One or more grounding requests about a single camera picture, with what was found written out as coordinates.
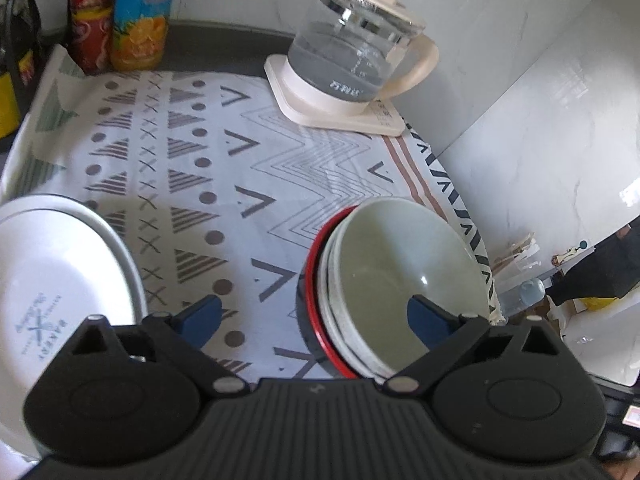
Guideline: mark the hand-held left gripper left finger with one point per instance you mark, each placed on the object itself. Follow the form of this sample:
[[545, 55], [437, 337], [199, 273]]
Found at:
[[201, 317]]

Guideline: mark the white bowl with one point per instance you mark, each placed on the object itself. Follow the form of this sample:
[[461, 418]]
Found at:
[[330, 290]]

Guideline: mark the plain white plate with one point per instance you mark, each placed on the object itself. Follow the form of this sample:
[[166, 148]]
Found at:
[[141, 280]]

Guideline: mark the cream kettle base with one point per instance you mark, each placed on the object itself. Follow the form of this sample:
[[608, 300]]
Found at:
[[300, 95]]

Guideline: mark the yellow container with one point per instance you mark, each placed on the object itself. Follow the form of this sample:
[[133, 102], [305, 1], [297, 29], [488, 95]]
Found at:
[[9, 105]]

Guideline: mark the red-rimmed bowl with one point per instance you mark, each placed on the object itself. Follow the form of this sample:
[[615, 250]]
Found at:
[[307, 300]]

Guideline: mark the pale green bowl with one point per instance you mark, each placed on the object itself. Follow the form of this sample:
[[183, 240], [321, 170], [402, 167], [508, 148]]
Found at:
[[400, 260]]

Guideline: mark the glass kettle with cream lid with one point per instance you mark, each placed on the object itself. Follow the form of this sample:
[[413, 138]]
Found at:
[[350, 40]]

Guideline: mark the patterned white tablecloth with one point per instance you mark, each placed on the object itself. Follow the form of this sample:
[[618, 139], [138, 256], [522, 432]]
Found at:
[[210, 170]]

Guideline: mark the black bag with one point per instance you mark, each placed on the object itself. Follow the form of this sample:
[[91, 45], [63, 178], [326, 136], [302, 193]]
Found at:
[[600, 270]]

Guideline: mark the dark glass bottle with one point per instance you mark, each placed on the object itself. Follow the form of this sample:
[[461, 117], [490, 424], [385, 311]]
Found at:
[[22, 20]]

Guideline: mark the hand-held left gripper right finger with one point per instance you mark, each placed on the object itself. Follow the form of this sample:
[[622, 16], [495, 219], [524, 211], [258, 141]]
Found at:
[[424, 317]]

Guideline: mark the orange juice bottle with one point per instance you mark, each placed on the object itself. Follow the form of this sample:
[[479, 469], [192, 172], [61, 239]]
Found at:
[[142, 15]]

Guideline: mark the clear plastic bottle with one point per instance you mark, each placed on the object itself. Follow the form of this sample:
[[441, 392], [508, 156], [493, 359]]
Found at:
[[527, 292]]

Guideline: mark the white plate with crossed-utensils print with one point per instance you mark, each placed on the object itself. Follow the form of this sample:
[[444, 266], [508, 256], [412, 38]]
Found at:
[[55, 280]]

